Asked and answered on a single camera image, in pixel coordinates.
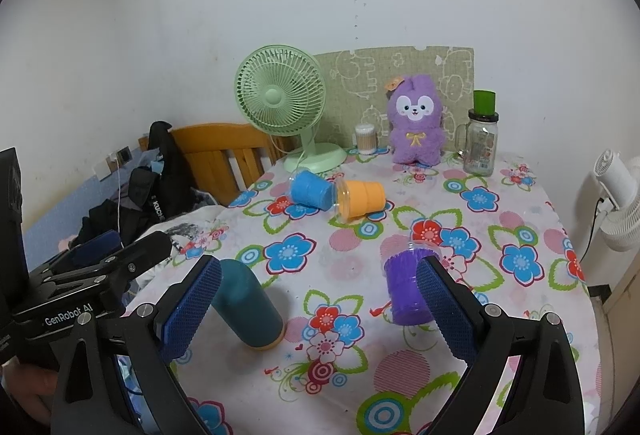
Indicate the wall power socket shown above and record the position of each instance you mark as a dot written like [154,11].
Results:
[120,158]

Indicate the orange cup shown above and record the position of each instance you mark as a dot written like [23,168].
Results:
[362,199]

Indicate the green desk fan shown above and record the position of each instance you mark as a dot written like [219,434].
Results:
[280,90]

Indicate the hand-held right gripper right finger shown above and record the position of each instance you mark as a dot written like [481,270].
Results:
[445,310]

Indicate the purple plush toy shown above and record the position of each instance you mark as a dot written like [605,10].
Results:
[415,125]

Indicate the green elephant print foam board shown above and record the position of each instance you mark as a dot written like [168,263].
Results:
[360,80]

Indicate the black bag and clothes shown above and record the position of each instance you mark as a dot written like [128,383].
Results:
[160,185]

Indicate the green cup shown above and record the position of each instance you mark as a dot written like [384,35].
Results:
[484,101]

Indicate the wooden chair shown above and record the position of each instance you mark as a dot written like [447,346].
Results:
[220,155]

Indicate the cotton swab jar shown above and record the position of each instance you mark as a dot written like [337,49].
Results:
[365,137]

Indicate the purple cup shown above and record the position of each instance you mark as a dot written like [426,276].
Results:
[405,287]

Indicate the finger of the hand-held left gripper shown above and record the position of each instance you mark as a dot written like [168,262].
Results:
[97,247]
[142,250]

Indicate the person's left hand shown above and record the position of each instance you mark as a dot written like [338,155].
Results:
[30,387]

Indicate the teal cup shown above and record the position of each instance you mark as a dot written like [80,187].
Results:
[247,307]

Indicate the white fan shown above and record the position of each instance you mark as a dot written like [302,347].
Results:
[617,200]

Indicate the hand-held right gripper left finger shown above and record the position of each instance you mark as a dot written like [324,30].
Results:
[192,310]

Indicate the blue cup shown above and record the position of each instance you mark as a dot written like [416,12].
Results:
[310,189]

